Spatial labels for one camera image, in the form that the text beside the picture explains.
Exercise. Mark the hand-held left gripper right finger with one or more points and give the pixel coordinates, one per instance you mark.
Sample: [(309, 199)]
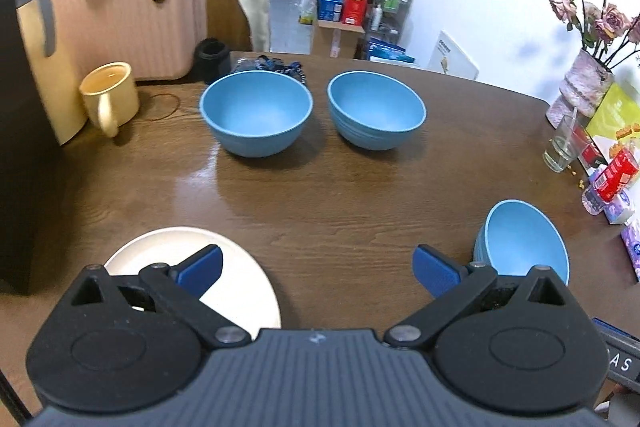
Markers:
[(440, 269)]

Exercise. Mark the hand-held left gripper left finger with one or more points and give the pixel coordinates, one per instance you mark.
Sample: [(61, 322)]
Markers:
[(202, 269)]

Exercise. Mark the cream plate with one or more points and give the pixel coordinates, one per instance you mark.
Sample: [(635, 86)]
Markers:
[(240, 287)]

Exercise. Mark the blue bowl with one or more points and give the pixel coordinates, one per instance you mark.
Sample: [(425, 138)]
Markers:
[(375, 112), (525, 237), (255, 117)]

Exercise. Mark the long purple tissue pack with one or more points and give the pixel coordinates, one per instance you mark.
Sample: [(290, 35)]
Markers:
[(634, 249)]

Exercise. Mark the small purple tissue pack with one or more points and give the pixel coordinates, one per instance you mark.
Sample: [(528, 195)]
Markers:
[(622, 209)]

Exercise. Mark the clear drinking glass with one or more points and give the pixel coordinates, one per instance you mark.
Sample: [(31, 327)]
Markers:
[(557, 154)]

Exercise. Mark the scattered yellow kernels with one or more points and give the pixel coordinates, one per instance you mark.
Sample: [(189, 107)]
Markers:
[(580, 182)]

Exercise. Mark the thin rubber band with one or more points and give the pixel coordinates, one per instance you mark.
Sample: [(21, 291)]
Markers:
[(177, 106)]

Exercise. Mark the red label plastic bottle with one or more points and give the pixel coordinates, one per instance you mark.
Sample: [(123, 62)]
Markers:
[(617, 174)]

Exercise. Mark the yellow mug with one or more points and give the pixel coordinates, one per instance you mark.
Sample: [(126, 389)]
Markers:
[(117, 99)]

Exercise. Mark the small red box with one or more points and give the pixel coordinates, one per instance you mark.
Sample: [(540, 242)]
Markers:
[(592, 152)]

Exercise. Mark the white stirring stick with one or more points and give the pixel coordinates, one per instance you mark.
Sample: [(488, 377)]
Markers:
[(570, 127)]

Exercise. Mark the dark blue packet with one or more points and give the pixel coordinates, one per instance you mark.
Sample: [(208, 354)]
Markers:
[(242, 66)]

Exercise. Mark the black round container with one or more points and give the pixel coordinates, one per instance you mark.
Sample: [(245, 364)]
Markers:
[(212, 62)]

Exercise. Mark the white leaning board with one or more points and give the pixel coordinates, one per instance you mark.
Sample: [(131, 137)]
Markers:
[(450, 57)]

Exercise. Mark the black paper bag orange tag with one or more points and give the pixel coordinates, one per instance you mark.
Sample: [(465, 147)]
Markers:
[(20, 157)]

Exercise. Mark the blue floor packages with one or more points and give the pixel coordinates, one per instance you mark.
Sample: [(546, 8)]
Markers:
[(390, 53)]

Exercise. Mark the pink textured vase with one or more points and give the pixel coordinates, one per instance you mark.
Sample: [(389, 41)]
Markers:
[(582, 82)]

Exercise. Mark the green yellow snack box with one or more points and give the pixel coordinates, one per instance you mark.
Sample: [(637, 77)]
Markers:
[(617, 112)]

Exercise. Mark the cardboard box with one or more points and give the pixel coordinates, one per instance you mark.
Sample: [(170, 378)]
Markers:
[(345, 39)]

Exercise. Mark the brown wooden chair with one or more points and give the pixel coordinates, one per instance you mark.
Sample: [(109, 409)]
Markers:
[(225, 17)]

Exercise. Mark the pink suitcase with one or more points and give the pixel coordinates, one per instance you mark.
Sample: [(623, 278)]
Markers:
[(125, 27)]

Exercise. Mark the white bottle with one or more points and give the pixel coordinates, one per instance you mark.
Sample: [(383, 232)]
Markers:
[(376, 17)]

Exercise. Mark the blue carton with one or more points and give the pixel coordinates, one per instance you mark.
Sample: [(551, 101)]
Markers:
[(330, 4)]

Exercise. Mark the dried pink roses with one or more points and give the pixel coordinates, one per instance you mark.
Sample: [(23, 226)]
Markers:
[(612, 19)]

